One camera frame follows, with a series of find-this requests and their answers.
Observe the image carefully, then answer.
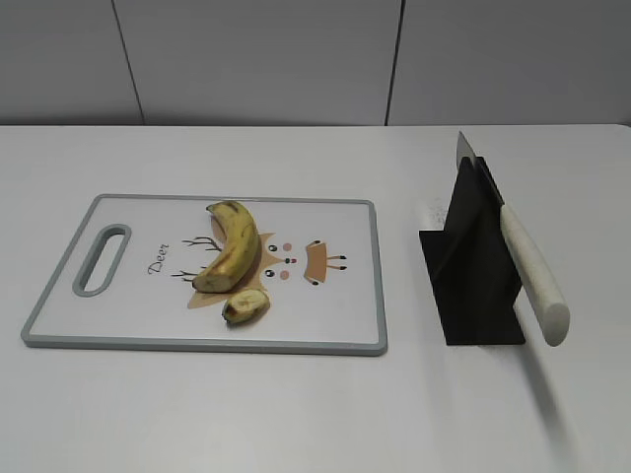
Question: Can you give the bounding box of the white-handled kitchen knife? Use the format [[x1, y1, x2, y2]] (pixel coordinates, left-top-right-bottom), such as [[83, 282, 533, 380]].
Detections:
[[456, 131, 571, 347]]

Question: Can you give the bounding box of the black knife stand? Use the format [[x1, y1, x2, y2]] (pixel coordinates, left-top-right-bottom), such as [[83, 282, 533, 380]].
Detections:
[[419, 157, 526, 346]]

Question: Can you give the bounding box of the white grey-rimmed cutting board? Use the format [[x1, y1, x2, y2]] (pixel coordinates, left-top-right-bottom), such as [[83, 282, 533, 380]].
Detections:
[[21, 194, 387, 356]]

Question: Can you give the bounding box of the small cut banana end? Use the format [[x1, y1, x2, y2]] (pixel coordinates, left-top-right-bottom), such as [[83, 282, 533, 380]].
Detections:
[[222, 289, 270, 324]]

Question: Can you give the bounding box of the large yellow banana piece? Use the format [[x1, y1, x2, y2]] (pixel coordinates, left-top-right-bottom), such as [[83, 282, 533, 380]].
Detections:
[[192, 200, 260, 294]]

